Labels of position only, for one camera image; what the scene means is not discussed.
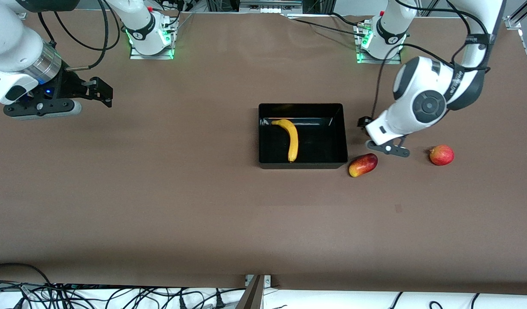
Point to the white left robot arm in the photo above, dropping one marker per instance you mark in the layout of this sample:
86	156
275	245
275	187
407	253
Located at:
418	103

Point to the red yellow round fruit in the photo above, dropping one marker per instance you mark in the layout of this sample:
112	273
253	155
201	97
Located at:
442	155

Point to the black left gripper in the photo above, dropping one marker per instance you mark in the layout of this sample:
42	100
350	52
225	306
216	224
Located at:
363	122

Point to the small metal table bracket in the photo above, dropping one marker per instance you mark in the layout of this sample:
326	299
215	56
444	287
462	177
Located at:
268	280

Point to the red yellow mango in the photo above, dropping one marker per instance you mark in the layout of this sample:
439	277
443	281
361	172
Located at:
363	165

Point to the dark angled post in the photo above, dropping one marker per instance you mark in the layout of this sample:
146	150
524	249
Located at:
252	296

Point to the grey background equipment box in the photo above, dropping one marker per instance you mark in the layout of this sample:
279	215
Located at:
270	5

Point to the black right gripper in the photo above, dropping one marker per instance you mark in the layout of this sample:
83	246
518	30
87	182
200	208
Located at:
71	84

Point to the aluminium corner extrusion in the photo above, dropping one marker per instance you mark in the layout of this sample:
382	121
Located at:
519	15

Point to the black plastic box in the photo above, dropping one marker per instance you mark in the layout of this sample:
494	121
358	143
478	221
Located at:
319	141

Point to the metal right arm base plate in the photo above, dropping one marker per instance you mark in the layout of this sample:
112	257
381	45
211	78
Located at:
137	56

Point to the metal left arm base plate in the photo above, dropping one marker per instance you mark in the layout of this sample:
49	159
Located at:
366	61

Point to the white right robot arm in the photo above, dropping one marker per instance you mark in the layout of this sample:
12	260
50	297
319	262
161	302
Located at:
10	38

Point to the yellow banana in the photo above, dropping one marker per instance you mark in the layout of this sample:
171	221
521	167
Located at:
293	141

